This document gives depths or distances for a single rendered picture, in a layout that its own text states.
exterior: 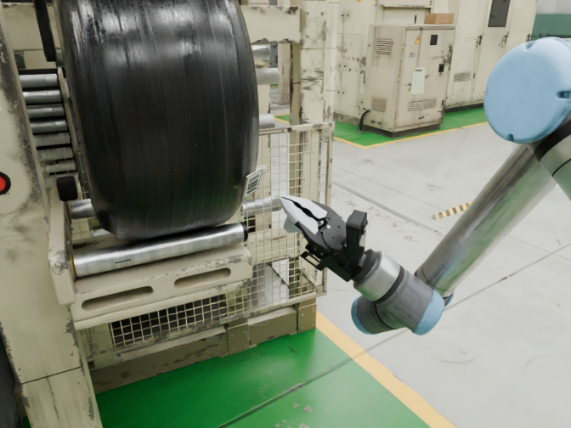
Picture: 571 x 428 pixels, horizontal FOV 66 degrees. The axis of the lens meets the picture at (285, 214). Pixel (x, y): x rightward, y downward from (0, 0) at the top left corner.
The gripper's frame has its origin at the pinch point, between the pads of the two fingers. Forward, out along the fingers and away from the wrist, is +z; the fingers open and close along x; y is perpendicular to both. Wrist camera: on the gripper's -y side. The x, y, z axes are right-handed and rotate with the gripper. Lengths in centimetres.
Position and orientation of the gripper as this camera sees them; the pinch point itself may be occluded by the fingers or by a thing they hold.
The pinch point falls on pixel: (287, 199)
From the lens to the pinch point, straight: 81.5
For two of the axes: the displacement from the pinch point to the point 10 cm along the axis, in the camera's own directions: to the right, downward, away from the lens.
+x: 4.2, -6.5, 6.3
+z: -8.0, -6.0, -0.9
